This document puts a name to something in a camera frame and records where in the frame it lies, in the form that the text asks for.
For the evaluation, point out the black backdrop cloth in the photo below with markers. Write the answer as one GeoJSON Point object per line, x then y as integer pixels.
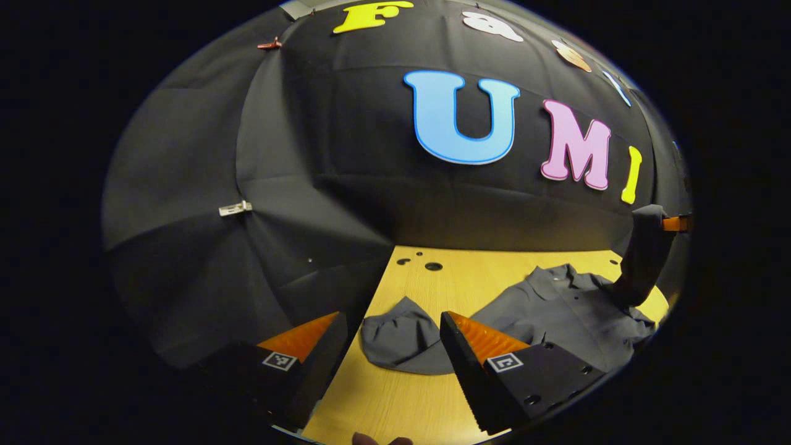
{"type": "Point", "coordinates": [309, 154]}

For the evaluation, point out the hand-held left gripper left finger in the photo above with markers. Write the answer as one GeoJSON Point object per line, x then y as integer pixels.
{"type": "Point", "coordinates": [324, 364]}

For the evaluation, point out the grey shirt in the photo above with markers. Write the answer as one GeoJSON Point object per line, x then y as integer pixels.
{"type": "Point", "coordinates": [556, 315]}

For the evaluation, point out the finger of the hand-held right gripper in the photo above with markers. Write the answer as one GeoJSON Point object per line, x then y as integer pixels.
{"type": "Point", "coordinates": [676, 223]}

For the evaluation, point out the red cloth clip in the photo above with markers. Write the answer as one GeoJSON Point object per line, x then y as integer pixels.
{"type": "Point", "coordinates": [270, 44]}

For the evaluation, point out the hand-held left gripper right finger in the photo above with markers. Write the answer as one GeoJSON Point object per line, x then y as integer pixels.
{"type": "Point", "coordinates": [463, 364]}

